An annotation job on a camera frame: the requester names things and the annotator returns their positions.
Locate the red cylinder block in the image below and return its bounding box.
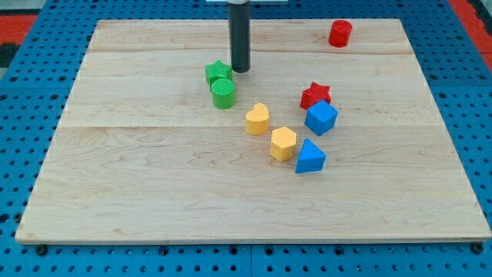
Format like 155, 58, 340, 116
328, 19, 353, 48

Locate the green star block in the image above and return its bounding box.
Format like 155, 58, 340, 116
204, 60, 232, 86

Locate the yellow hexagon block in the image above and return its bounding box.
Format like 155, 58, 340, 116
270, 127, 297, 162

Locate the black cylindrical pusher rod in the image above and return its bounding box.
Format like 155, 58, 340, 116
227, 0, 251, 73

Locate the green cylinder block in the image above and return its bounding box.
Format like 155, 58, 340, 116
211, 78, 235, 109

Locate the light wooden board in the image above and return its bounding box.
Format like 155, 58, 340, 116
15, 19, 491, 245

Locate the blue cube block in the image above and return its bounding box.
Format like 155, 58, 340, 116
304, 100, 338, 136

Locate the blue triangle block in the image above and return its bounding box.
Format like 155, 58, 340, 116
295, 138, 327, 173

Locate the red star block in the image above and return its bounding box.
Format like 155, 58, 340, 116
300, 82, 332, 109

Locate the yellow heart block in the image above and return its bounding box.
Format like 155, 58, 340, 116
245, 103, 270, 135

